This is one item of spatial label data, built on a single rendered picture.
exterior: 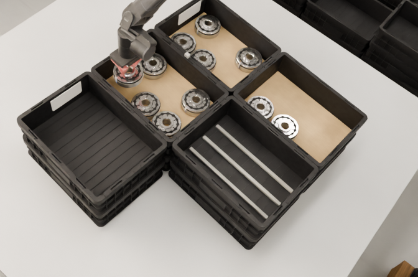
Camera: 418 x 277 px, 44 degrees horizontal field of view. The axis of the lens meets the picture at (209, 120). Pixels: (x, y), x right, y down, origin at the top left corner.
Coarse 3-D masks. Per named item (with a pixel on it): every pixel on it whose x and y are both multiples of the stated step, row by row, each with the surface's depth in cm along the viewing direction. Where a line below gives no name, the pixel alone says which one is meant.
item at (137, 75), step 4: (140, 64) 179; (116, 68) 178; (136, 68) 178; (140, 68) 178; (116, 72) 177; (120, 72) 177; (136, 72) 178; (140, 72) 178; (116, 76) 176; (120, 76) 176; (124, 76) 176; (128, 76) 176; (132, 76) 177; (136, 76) 177; (140, 76) 177; (120, 80) 175; (124, 80) 175; (128, 80) 176; (132, 80) 176; (136, 80) 176
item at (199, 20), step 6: (198, 18) 205; (204, 18) 206; (210, 18) 206; (216, 18) 207; (198, 24) 204; (216, 24) 205; (198, 30) 203; (204, 30) 203; (210, 30) 203; (216, 30) 203
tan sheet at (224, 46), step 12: (204, 12) 212; (192, 24) 208; (228, 36) 207; (204, 48) 202; (216, 48) 203; (228, 48) 204; (240, 48) 204; (216, 60) 199; (228, 60) 200; (264, 60) 203; (216, 72) 196; (228, 72) 197; (240, 72) 198; (228, 84) 194
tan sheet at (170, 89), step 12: (168, 72) 193; (144, 84) 189; (156, 84) 190; (168, 84) 190; (180, 84) 191; (132, 96) 185; (168, 96) 188; (180, 96) 188; (168, 108) 185; (180, 108) 186; (180, 120) 183
